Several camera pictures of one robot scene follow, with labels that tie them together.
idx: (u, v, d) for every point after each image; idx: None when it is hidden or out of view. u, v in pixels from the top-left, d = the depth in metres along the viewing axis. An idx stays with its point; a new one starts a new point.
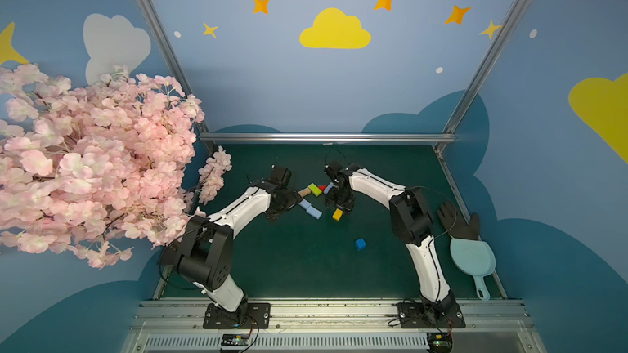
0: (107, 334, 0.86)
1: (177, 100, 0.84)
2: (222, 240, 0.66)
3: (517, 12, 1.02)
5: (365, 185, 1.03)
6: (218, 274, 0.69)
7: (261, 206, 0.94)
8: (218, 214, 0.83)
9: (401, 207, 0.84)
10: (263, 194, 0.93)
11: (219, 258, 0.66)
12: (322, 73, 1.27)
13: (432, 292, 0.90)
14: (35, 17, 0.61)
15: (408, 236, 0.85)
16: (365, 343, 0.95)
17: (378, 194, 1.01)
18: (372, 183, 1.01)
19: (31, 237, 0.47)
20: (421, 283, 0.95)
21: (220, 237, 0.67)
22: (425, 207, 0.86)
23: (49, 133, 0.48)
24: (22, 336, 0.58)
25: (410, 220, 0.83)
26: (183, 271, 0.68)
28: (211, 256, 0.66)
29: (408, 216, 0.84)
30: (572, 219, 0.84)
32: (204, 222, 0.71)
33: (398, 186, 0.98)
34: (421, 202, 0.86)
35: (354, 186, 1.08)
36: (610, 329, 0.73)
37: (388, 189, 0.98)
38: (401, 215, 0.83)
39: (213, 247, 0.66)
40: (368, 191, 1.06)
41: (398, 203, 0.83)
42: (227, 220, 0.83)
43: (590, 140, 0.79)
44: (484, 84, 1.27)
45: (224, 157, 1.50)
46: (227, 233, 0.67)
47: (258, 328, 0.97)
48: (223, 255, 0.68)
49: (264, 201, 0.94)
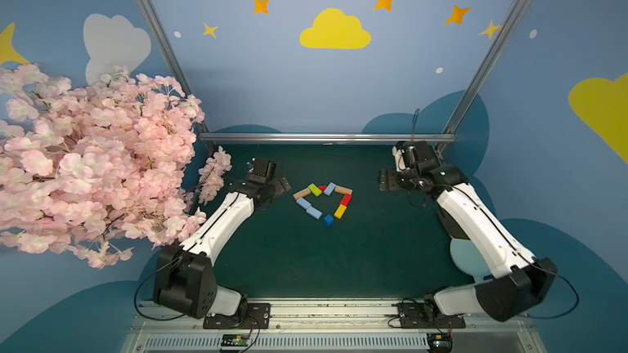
0: (106, 336, 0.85)
1: (177, 100, 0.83)
2: (198, 271, 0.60)
3: (517, 12, 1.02)
5: (468, 218, 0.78)
6: (204, 303, 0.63)
7: (241, 215, 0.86)
8: (192, 241, 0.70)
9: (522, 292, 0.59)
10: (244, 201, 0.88)
11: (199, 290, 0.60)
12: (322, 73, 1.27)
13: (448, 309, 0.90)
14: (36, 19, 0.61)
15: (499, 313, 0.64)
16: (365, 343, 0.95)
17: (483, 239, 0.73)
18: (482, 222, 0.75)
19: (31, 237, 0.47)
20: (442, 294, 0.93)
21: (195, 268, 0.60)
22: (542, 292, 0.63)
23: (49, 134, 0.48)
24: (22, 335, 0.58)
25: (518, 302, 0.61)
26: (164, 304, 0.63)
28: (190, 288, 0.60)
29: (522, 299, 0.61)
30: (573, 219, 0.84)
32: (178, 252, 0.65)
33: (525, 254, 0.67)
34: (545, 285, 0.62)
35: (449, 206, 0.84)
36: (611, 330, 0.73)
37: (505, 248, 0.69)
38: (514, 297, 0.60)
39: (190, 279, 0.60)
40: (465, 225, 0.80)
41: (520, 284, 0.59)
42: (204, 245, 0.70)
43: (590, 140, 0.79)
44: (484, 84, 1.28)
45: (224, 157, 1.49)
46: (204, 261, 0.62)
47: (258, 328, 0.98)
48: (206, 283, 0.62)
49: (247, 207, 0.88)
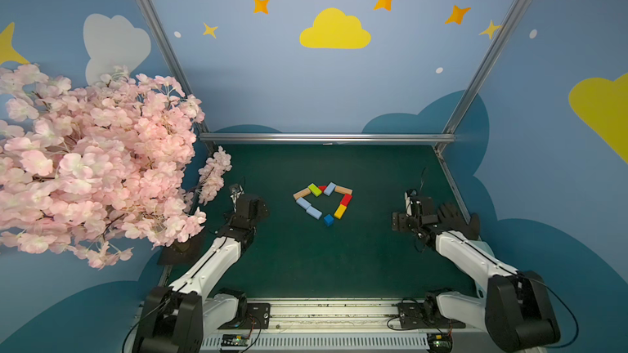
0: (106, 337, 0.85)
1: (177, 100, 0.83)
2: (188, 310, 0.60)
3: (516, 13, 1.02)
5: (458, 251, 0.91)
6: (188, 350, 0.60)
7: (230, 258, 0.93)
8: (182, 281, 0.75)
9: (507, 295, 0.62)
10: (232, 245, 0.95)
11: (186, 333, 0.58)
12: (322, 73, 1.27)
13: (447, 311, 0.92)
14: (36, 18, 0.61)
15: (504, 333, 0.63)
16: (365, 343, 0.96)
17: (472, 264, 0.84)
18: (467, 249, 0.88)
19: (31, 237, 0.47)
20: (447, 297, 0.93)
21: (186, 306, 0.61)
22: (543, 308, 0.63)
23: (49, 134, 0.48)
24: (22, 335, 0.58)
25: (514, 314, 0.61)
26: None
28: (177, 332, 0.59)
29: (517, 310, 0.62)
30: (572, 219, 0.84)
32: (167, 293, 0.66)
33: (505, 265, 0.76)
34: (539, 297, 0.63)
35: (444, 251, 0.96)
36: (611, 330, 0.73)
37: (488, 264, 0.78)
38: (504, 303, 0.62)
39: (179, 320, 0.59)
40: (460, 262, 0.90)
41: (504, 287, 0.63)
42: (194, 285, 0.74)
43: (590, 140, 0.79)
44: (484, 84, 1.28)
45: (224, 157, 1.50)
46: (195, 301, 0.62)
47: (258, 328, 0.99)
48: (194, 328, 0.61)
49: (235, 250, 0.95)
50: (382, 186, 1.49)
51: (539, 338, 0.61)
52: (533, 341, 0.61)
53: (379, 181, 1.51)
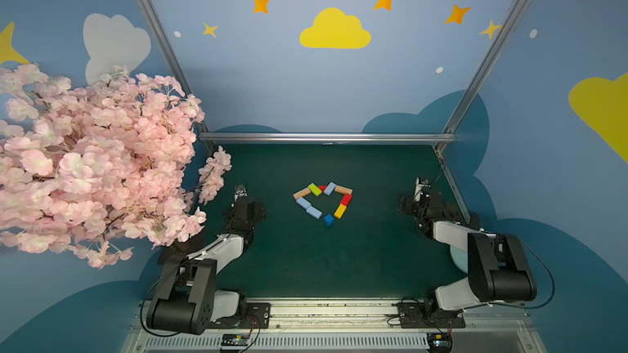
0: (106, 336, 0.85)
1: (177, 100, 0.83)
2: (206, 272, 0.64)
3: (517, 12, 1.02)
5: (449, 229, 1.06)
6: (203, 316, 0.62)
7: (235, 249, 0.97)
8: (198, 252, 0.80)
9: (482, 243, 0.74)
10: (237, 238, 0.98)
11: (204, 293, 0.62)
12: (322, 73, 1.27)
13: (445, 304, 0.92)
14: (35, 18, 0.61)
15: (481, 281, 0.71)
16: (365, 343, 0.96)
17: (459, 235, 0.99)
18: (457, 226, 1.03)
19: (31, 237, 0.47)
20: (443, 290, 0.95)
21: (203, 269, 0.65)
22: (519, 262, 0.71)
23: (49, 133, 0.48)
24: (23, 334, 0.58)
25: (488, 260, 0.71)
26: (159, 323, 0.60)
28: (194, 293, 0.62)
29: (491, 258, 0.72)
30: (571, 219, 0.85)
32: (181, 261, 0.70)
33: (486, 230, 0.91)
34: (514, 252, 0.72)
35: (437, 232, 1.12)
36: (611, 329, 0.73)
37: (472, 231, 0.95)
38: (479, 251, 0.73)
39: (197, 282, 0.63)
40: (452, 239, 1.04)
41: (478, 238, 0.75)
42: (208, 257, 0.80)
43: (590, 140, 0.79)
44: (484, 83, 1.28)
45: (224, 157, 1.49)
46: (210, 263, 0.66)
47: (258, 328, 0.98)
48: (208, 292, 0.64)
49: (239, 243, 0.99)
50: (382, 186, 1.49)
51: (512, 288, 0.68)
52: (507, 288, 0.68)
53: (379, 181, 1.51)
